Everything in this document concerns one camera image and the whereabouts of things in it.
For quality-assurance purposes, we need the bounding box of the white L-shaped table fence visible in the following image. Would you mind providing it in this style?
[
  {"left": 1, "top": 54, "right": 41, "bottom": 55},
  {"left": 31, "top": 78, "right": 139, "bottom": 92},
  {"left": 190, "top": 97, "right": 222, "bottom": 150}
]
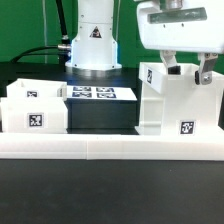
[{"left": 0, "top": 133, "right": 224, "bottom": 161}]

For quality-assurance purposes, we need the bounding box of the white drawer box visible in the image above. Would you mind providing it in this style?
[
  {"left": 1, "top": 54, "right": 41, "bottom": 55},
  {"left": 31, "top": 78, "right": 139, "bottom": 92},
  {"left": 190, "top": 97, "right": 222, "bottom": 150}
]
[
  {"left": 0, "top": 97, "right": 68, "bottom": 134},
  {"left": 6, "top": 78, "right": 67, "bottom": 100}
]

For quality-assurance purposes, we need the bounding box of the white front drawer box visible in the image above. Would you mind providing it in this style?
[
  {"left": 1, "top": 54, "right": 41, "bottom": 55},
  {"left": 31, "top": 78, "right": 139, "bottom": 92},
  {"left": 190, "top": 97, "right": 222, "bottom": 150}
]
[{"left": 0, "top": 97, "right": 68, "bottom": 134}]

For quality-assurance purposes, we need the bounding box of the white rear drawer box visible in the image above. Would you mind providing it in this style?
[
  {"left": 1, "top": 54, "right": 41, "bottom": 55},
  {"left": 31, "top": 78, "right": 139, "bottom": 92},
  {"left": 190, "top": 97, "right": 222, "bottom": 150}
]
[{"left": 6, "top": 78, "right": 67, "bottom": 100}]

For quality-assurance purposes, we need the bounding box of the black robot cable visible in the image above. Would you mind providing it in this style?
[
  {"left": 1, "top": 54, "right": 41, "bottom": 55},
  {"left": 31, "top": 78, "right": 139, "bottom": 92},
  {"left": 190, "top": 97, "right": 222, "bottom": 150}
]
[{"left": 9, "top": 0, "right": 72, "bottom": 64}]

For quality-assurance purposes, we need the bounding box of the white drawer cabinet frame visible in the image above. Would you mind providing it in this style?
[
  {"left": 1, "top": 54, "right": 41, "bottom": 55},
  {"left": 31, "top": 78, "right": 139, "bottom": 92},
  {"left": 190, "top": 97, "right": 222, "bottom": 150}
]
[{"left": 136, "top": 62, "right": 224, "bottom": 137}]

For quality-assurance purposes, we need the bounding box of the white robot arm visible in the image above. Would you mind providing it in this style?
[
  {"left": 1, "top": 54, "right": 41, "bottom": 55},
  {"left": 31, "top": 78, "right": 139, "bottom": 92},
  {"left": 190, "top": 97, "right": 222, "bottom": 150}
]
[{"left": 66, "top": 0, "right": 224, "bottom": 85}]

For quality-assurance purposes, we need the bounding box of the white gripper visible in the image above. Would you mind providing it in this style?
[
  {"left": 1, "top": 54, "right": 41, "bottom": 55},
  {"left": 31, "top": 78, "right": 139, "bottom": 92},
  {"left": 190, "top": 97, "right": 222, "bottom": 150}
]
[{"left": 137, "top": 0, "right": 224, "bottom": 85}]

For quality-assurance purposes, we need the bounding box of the white marker tag sheet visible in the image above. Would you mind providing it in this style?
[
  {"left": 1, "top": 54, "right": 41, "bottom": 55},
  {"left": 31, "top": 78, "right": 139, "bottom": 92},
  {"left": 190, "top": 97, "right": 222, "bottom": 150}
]
[{"left": 67, "top": 85, "right": 137, "bottom": 101}]

